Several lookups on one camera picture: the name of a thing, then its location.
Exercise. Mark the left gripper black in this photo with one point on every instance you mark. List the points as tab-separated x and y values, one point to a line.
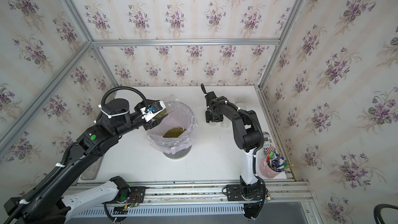
152	123

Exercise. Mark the clear jar with mung beans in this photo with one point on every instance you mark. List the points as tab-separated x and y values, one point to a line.
225	124

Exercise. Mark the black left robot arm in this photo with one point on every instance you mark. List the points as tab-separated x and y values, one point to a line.
47	203

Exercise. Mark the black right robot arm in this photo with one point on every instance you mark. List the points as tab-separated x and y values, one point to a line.
248	137

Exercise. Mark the mung beans in bin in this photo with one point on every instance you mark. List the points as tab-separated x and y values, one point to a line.
174	132

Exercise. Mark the mesh bin with plastic bag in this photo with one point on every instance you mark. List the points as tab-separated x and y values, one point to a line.
176	148

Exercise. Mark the grey sponge pad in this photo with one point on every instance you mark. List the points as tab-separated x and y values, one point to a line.
92	171

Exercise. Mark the pink pen holder cup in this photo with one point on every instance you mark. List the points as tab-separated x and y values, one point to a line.
267	171

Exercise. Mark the pens in holder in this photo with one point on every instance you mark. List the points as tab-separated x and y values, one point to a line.
276	162

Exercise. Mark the aluminium frame crossbar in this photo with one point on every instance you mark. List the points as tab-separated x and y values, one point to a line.
185	42

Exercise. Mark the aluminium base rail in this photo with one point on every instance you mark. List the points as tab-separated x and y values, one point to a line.
208	198

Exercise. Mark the aluminium frame post left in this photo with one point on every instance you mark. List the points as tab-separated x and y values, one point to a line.
84	32

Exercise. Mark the aluminium frame post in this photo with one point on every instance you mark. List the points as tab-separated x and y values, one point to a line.
84	32
287	29

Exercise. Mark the aluminium frame post right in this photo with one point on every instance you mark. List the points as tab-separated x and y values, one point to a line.
287	29

